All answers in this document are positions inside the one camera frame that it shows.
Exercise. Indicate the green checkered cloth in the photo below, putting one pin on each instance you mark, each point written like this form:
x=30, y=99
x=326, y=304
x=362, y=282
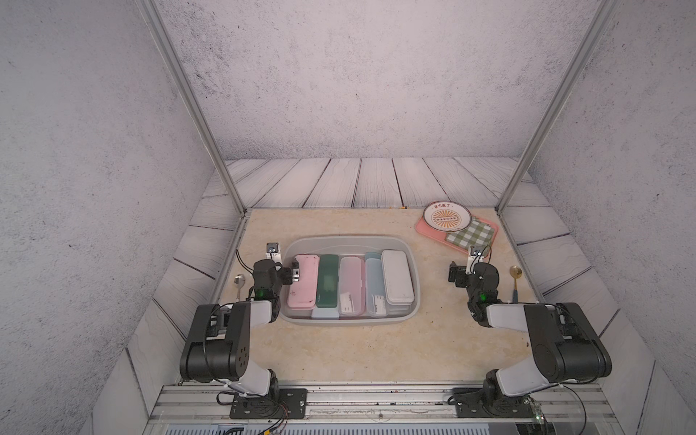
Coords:
x=479, y=233

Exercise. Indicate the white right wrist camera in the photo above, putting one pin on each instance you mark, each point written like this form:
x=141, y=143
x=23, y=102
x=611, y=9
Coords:
x=476, y=254

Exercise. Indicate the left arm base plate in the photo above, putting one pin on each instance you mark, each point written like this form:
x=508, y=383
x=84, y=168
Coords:
x=266, y=402

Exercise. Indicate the aluminium frame post right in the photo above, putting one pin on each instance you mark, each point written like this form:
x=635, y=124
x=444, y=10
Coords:
x=593, y=35

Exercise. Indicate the pale pink pencil case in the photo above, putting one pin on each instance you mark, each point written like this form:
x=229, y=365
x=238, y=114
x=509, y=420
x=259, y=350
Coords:
x=302, y=293

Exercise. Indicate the aluminium frame post left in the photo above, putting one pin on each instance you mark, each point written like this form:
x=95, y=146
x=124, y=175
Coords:
x=171, y=59

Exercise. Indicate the gold spoon dark handle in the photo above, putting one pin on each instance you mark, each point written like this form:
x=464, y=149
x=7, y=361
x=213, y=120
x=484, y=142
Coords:
x=516, y=273

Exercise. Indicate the clear case with label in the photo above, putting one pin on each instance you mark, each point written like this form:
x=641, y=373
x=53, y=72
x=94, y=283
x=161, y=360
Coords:
x=375, y=297

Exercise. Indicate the aluminium frame post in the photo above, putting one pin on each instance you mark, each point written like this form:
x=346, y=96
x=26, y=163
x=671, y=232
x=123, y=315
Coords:
x=171, y=59
x=593, y=35

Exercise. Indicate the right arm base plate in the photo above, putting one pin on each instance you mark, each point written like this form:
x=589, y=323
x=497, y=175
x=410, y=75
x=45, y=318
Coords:
x=474, y=403

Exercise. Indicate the orange patterned plate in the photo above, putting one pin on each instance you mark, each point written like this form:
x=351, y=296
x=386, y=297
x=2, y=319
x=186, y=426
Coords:
x=447, y=216

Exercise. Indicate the aluminium front rail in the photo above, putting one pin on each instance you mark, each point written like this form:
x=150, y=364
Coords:
x=377, y=408

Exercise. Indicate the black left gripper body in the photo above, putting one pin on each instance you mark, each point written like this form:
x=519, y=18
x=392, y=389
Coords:
x=284, y=277

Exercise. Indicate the silver spoon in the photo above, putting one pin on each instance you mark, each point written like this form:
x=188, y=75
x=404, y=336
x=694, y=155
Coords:
x=239, y=283

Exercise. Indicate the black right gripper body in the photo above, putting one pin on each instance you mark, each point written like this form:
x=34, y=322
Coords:
x=464, y=281

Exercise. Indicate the grey pencil case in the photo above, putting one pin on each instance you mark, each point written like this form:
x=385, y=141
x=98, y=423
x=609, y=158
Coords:
x=397, y=278

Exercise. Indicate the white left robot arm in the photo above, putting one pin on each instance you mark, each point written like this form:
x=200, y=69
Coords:
x=218, y=344

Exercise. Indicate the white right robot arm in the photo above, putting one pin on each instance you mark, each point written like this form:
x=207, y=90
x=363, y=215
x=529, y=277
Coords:
x=564, y=345

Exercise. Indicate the dark green pencil case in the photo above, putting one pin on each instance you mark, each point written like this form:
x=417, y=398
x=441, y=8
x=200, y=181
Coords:
x=327, y=282

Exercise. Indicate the grey plastic storage box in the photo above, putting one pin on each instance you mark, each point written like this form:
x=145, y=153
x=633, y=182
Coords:
x=357, y=245

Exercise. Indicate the light blue pencil case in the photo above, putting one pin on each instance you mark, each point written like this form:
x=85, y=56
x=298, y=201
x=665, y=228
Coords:
x=321, y=313

